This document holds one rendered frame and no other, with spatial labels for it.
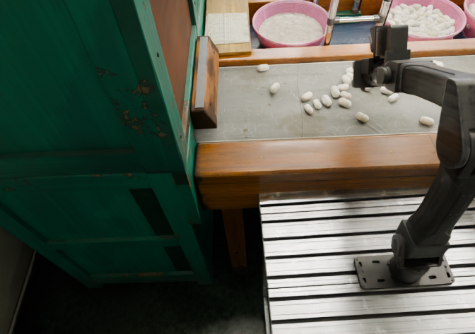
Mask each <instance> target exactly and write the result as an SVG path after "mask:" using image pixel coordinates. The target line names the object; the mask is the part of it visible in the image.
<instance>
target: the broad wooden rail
mask: <svg viewBox="0 0 475 334"><path fill-rule="evenodd" d="M436 137H437V134H436V133H421V134H404V135H386V136H354V137H336V138H303V139H286V140H269V141H235V142H218V143H199V144H198V145H197V146H196V149H195V159H194V179H195V182H196V185H197V189H198V192H199V197H200V200H201V204H202V208H203V209H204V210H220V209H240V208H259V204H258V193H273V192H292V191H331V190H347V189H383V188H402V187H421V186H431V184H432V183H433V181H434V179H435V176H436V174H437V173H438V169H439V166H440V161H439V159H438V156H437V153H436V147H435V143H436Z"/></svg>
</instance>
